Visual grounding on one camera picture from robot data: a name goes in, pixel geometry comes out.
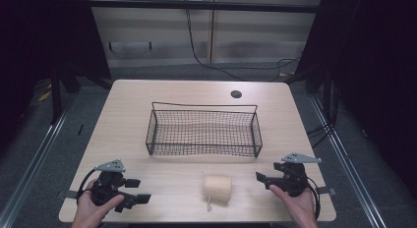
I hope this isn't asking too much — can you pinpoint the metal floor rail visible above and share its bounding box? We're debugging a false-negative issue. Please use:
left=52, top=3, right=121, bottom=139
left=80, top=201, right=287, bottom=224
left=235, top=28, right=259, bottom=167
left=0, top=101, right=77, bottom=228
left=309, top=94, right=388, bottom=228

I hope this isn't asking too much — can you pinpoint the person's left hand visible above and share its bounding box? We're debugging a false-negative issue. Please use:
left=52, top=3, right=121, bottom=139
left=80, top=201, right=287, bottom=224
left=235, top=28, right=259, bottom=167
left=72, top=178, right=126, bottom=226

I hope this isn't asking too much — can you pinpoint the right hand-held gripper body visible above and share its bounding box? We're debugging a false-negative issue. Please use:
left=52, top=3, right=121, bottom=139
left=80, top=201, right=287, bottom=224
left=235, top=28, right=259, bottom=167
left=272, top=151, right=324, bottom=199

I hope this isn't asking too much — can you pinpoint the black metal stand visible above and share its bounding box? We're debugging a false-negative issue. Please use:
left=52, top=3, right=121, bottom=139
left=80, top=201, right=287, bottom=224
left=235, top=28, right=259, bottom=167
left=50, top=65, right=64, bottom=125

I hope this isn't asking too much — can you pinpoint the dark curtain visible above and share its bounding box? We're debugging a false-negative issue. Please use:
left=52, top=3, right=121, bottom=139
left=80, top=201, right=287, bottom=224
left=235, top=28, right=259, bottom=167
left=294, top=0, right=417, bottom=206
left=0, top=0, right=112, bottom=153

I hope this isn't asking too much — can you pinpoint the black horizontal metal bar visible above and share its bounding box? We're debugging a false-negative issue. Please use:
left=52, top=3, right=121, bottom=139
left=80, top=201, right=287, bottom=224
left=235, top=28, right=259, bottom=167
left=88, top=0, right=322, bottom=14

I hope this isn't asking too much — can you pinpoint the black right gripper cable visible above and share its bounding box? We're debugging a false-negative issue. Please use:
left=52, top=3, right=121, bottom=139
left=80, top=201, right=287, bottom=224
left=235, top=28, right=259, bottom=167
left=306, top=176, right=322, bottom=221

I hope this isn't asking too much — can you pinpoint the black wall cable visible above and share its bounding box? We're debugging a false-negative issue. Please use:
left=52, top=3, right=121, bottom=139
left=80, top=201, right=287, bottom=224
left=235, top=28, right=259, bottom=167
left=185, top=8, right=303, bottom=83

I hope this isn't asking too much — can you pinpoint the person's right hand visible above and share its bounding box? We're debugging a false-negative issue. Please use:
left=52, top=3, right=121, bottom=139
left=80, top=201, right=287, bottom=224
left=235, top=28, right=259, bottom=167
left=268, top=184, right=317, bottom=222

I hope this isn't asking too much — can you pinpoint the yellow floor tape piece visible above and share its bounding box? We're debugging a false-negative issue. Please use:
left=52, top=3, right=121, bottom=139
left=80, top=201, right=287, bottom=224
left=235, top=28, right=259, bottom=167
left=37, top=89, right=53, bottom=103

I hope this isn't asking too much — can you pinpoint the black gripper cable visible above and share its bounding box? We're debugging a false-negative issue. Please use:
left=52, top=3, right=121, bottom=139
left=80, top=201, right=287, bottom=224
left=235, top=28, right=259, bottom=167
left=76, top=168, right=98, bottom=204
left=306, top=176, right=322, bottom=221

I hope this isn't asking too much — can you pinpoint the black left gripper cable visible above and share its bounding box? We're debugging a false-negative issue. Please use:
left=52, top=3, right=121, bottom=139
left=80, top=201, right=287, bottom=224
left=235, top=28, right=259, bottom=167
left=76, top=168, right=98, bottom=204

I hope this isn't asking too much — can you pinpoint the black wire mesh basket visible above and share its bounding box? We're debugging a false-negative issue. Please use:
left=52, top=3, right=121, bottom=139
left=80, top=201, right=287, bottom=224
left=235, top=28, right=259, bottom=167
left=145, top=101, right=264, bottom=158

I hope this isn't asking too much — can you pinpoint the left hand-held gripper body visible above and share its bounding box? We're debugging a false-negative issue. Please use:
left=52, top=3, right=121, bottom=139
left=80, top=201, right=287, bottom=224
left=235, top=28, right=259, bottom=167
left=90, top=158, right=128, bottom=208

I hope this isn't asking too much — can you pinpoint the bundle of black floor cables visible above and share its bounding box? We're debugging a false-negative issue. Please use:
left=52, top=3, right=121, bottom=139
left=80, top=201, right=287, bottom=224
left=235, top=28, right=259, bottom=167
left=306, top=80, right=340, bottom=149

